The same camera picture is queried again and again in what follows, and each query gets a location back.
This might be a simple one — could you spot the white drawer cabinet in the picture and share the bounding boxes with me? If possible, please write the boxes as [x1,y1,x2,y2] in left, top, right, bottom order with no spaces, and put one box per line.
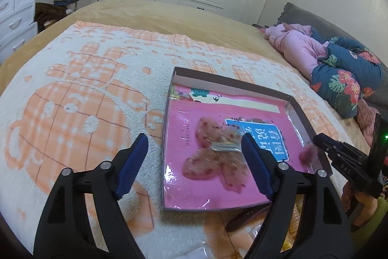
[0,0,38,63]

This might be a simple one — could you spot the orange white plush blanket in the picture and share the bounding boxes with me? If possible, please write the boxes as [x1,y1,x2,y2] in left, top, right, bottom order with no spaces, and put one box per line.
[1,22,366,258]

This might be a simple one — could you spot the orange spiral hair clip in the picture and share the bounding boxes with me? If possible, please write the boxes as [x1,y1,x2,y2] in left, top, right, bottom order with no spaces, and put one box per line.
[282,195,304,252]

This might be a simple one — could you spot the brown shallow cardboard box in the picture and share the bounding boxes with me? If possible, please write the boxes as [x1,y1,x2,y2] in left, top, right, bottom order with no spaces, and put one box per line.
[160,66,333,212]

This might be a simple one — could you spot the beige bed cover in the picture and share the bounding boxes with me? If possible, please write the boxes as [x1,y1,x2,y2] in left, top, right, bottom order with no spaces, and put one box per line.
[0,0,364,144]

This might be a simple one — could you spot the pink knitted blanket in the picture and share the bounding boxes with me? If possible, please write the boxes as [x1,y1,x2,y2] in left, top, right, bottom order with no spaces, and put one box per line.
[356,99,380,147]

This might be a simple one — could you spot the pink dotted bow hair clip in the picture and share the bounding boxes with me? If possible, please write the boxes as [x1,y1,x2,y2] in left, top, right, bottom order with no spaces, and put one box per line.
[182,116,249,193]

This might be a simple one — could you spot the white card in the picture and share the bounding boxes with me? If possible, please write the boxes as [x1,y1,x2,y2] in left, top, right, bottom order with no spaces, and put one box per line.
[176,245,214,259]

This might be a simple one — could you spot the right hand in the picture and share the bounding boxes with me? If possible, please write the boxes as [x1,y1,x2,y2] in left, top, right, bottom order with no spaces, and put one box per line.
[341,182,378,227]

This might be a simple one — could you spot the floral blue pink quilt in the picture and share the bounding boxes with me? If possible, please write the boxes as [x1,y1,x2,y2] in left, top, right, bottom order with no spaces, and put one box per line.
[262,22,384,120]

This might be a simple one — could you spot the pile of dark clothes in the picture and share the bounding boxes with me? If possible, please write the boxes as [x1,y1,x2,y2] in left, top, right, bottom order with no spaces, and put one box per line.
[34,0,79,33]

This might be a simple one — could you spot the dark red banana hair clip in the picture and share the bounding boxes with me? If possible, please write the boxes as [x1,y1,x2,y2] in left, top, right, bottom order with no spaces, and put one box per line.
[225,204,270,233]

